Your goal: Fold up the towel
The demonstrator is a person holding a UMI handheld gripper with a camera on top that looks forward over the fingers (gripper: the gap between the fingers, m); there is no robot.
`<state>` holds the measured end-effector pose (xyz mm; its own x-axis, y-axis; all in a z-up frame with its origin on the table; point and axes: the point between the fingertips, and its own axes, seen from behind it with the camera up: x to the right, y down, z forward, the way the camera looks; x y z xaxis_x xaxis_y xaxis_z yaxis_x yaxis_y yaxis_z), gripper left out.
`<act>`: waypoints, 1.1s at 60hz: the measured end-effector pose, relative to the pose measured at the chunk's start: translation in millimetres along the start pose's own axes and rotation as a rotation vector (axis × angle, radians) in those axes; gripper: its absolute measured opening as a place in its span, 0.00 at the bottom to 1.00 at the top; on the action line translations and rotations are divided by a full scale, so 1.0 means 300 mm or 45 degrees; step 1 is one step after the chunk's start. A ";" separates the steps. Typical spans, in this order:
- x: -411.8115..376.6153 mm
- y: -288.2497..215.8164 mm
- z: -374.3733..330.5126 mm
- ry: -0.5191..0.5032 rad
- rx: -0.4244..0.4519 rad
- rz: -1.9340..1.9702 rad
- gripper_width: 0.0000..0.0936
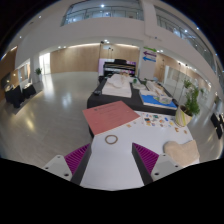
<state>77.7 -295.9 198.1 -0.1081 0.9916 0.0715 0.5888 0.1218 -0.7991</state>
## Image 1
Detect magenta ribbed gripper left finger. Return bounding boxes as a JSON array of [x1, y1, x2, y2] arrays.
[[42, 143, 93, 186]]

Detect black chairs at left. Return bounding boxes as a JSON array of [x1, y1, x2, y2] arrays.
[[5, 84, 36, 108]]

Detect white architectural model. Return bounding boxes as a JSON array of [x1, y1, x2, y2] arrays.
[[102, 74, 132, 98]]

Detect black display table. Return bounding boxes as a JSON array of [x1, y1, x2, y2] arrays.
[[87, 88, 176, 116]]

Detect potted green plant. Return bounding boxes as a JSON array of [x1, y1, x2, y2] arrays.
[[175, 80, 200, 127]]

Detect pink folded towel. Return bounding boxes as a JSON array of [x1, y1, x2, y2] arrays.
[[83, 101, 139, 135]]

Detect brown ring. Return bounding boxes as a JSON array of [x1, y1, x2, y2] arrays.
[[104, 134, 119, 145]]

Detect black upright piano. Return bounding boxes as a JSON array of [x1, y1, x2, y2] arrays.
[[103, 59, 136, 77]]

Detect blue base architectural model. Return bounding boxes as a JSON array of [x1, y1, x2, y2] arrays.
[[139, 81, 177, 110]]

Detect colourful small cards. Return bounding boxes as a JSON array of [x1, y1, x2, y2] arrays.
[[126, 112, 189, 135]]

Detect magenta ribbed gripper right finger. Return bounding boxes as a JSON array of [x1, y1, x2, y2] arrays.
[[131, 142, 184, 186]]

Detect small potted plant far left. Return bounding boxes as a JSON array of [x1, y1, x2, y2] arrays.
[[35, 68, 42, 82]]

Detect arrow direction signs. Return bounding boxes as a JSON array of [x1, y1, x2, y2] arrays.
[[143, 47, 157, 62]]

